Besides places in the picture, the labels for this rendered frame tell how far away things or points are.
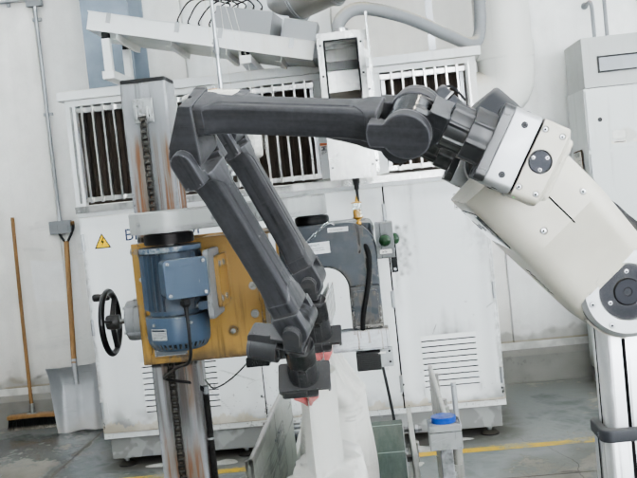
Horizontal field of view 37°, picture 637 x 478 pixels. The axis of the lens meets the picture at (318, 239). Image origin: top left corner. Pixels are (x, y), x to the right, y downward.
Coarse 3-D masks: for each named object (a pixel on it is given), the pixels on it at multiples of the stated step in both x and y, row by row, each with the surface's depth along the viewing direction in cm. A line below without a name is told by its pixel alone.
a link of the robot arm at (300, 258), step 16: (224, 144) 207; (240, 144) 215; (240, 160) 210; (256, 160) 212; (240, 176) 212; (256, 176) 211; (256, 192) 212; (272, 192) 213; (256, 208) 214; (272, 208) 213; (272, 224) 214; (288, 224) 214; (288, 240) 215; (304, 240) 218; (288, 256) 216; (304, 256) 215; (304, 272) 215; (320, 272) 218
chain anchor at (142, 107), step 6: (138, 102) 245; (144, 102) 245; (150, 102) 245; (138, 108) 245; (144, 108) 245; (150, 108) 245; (138, 114) 245; (144, 114) 245; (150, 114) 245; (138, 120) 245; (150, 120) 245
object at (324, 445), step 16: (336, 384) 211; (320, 400) 201; (336, 400) 209; (304, 416) 204; (320, 416) 201; (336, 416) 208; (304, 432) 207; (320, 432) 200; (336, 432) 207; (320, 448) 200; (336, 448) 206; (352, 448) 224; (304, 464) 213; (320, 464) 199; (336, 464) 206; (352, 464) 212
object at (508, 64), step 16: (496, 48) 531; (512, 48) 530; (528, 48) 534; (480, 64) 542; (496, 64) 533; (512, 64) 531; (528, 64) 534; (480, 80) 536; (496, 80) 533; (512, 80) 531; (528, 80) 535; (480, 96) 533; (512, 96) 533; (528, 96) 540
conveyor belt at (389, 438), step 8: (376, 424) 417; (384, 424) 415; (392, 424) 414; (400, 424) 412; (376, 432) 402; (384, 432) 401; (392, 432) 400; (400, 432) 398; (376, 440) 391; (384, 440) 389; (392, 440) 388; (400, 440) 387; (376, 448) 379; (384, 448) 378; (392, 448) 377; (400, 448) 376; (384, 456) 367; (392, 456) 365; (400, 456) 364; (384, 464) 357; (392, 464) 356; (400, 464) 355; (384, 472) 346; (392, 472) 345; (400, 472) 344
